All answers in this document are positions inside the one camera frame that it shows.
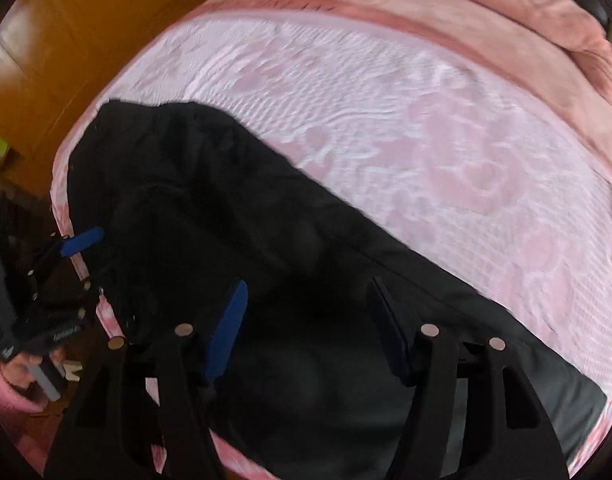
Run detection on black pants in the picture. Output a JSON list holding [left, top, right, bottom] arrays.
[[66, 101, 609, 480]]

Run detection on pink floral bed blanket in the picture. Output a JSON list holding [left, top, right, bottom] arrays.
[[51, 0, 612, 480]]

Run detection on person's left forearm pink sleeve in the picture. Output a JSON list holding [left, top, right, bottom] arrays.
[[0, 354, 43, 417]]

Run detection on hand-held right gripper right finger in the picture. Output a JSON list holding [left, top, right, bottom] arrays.
[[367, 276, 571, 480]]

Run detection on person's left hand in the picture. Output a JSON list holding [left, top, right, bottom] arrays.
[[1, 346, 69, 396]]

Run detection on pink plush comforter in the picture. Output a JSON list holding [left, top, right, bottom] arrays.
[[371, 0, 612, 107]]

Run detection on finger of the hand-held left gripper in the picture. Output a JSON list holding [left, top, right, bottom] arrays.
[[61, 277, 104, 332], [28, 226, 106, 281]]

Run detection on orange wooden wardrobe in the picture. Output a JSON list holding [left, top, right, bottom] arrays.
[[0, 0, 267, 201]]

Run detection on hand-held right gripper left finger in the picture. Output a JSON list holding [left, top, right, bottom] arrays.
[[43, 280, 249, 480]]

